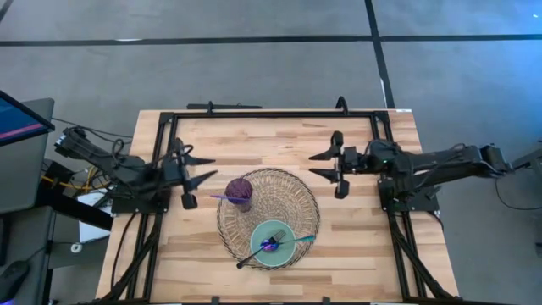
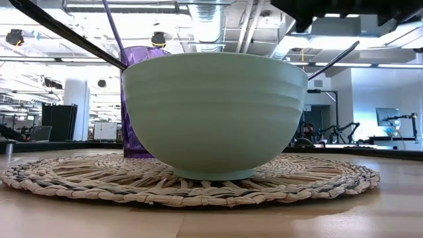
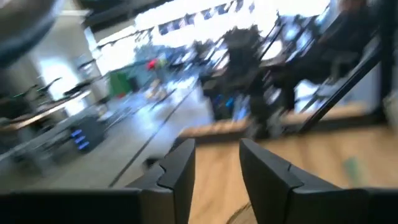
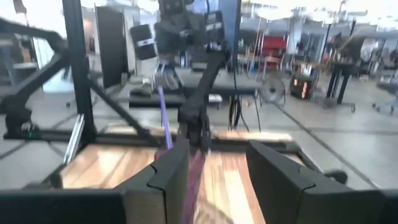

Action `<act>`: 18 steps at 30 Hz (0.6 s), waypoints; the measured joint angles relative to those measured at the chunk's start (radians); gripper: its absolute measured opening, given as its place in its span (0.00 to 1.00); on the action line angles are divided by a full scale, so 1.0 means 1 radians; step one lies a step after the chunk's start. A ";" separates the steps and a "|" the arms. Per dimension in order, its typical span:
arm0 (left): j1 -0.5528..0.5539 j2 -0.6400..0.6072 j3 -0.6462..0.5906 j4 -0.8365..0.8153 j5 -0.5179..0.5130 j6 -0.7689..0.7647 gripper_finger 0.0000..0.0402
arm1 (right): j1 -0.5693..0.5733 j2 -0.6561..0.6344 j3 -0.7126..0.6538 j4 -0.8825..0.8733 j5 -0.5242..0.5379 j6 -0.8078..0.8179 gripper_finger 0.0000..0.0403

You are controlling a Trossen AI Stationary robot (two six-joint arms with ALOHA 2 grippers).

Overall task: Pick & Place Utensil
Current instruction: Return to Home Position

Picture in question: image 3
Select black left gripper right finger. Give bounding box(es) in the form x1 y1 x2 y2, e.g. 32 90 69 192
239 138 398 224

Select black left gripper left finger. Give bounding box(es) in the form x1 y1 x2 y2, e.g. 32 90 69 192
0 139 196 224

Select round woven straw placemat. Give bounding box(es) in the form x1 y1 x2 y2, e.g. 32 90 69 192
226 202 259 224

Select computer tower with blue lights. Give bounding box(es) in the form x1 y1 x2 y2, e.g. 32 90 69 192
70 114 106 153

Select box with blue lights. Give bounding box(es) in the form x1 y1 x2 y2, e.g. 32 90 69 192
213 93 237 121

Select green cabinet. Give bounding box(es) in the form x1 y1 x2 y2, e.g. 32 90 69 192
108 70 131 98

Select long wooden desk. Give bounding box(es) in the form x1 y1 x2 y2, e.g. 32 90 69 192
0 90 93 131

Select black aluminium table frame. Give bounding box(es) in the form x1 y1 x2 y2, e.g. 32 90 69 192
178 0 398 146

